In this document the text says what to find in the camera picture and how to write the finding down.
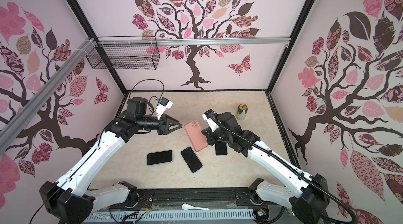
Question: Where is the white plastic spoon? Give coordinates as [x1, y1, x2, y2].
[182, 203, 209, 211]

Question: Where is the aluminium bar back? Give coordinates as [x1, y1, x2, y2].
[98, 37, 291, 46]

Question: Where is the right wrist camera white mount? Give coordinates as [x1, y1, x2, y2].
[202, 109, 219, 132]

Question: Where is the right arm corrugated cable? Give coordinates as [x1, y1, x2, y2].
[209, 113, 358, 224]

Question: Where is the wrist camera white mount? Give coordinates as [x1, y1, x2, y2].
[155, 97, 173, 120]
[202, 109, 219, 132]

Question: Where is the aluminium bar left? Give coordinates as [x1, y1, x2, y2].
[1, 38, 97, 154]

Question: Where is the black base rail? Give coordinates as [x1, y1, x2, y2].
[110, 187, 297, 211]

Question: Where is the green beverage can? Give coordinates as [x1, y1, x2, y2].
[236, 104, 248, 120]

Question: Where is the aluminium bar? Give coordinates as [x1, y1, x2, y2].
[98, 37, 291, 46]
[1, 38, 97, 154]

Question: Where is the white slotted cable duct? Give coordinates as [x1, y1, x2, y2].
[84, 209, 255, 224]

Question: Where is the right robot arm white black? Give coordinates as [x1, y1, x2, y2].
[202, 110, 330, 224]

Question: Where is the pink phone case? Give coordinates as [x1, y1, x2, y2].
[184, 120, 208, 152]

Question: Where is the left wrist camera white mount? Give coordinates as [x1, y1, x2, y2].
[155, 97, 173, 120]

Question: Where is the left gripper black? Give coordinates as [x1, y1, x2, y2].
[137, 113, 182, 135]

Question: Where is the black phone clear case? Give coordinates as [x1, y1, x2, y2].
[181, 146, 203, 173]

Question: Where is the black smartphone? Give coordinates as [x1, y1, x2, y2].
[215, 142, 228, 156]

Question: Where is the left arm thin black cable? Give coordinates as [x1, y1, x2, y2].
[130, 79, 165, 105]

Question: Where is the black phone white case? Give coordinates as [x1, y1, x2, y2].
[147, 150, 173, 166]

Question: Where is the black wire basket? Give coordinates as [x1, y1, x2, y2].
[86, 35, 160, 70]

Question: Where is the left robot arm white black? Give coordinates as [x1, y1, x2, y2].
[39, 97, 182, 224]

